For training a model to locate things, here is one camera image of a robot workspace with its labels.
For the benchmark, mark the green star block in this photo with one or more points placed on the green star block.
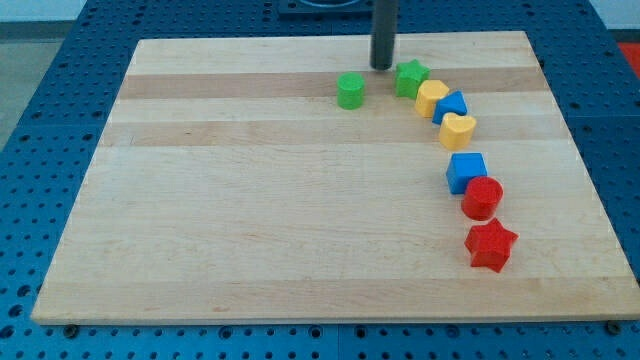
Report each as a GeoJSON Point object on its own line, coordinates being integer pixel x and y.
{"type": "Point", "coordinates": [408, 78]}

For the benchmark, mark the red star block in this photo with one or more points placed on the red star block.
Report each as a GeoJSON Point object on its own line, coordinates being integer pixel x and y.
{"type": "Point", "coordinates": [490, 245]}

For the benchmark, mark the wooden board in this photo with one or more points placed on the wooden board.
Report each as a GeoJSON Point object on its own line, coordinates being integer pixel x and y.
{"type": "Point", "coordinates": [229, 187]}

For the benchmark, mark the green cylinder block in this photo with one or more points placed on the green cylinder block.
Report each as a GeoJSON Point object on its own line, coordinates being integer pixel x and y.
{"type": "Point", "coordinates": [350, 90]}

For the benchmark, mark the yellow hexagon block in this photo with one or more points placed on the yellow hexagon block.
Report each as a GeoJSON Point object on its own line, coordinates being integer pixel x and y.
{"type": "Point", "coordinates": [429, 93]}

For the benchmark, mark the blue cube block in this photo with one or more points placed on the blue cube block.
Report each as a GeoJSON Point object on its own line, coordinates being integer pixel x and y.
{"type": "Point", "coordinates": [462, 168]}

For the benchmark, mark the yellow heart block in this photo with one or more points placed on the yellow heart block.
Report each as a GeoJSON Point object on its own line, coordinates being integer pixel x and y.
{"type": "Point", "coordinates": [456, 131]}

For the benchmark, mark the blue triangle block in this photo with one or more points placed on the blue triangle block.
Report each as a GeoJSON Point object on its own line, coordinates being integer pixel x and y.
{"type": "Point", "coordinates": [452, 103]}

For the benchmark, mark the red cylinder block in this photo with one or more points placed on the red cylinder block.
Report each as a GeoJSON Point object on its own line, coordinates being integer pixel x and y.
{"type": "Point", "coordinates": [482, 198]}

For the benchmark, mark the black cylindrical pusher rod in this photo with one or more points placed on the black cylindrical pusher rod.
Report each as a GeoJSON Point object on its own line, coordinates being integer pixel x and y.
{"type": "Point", "coordinates": [383, 32]}

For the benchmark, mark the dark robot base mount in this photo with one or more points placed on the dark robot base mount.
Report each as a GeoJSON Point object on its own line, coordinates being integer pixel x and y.
{"type": "Point", "coordinates": [294, 8]}

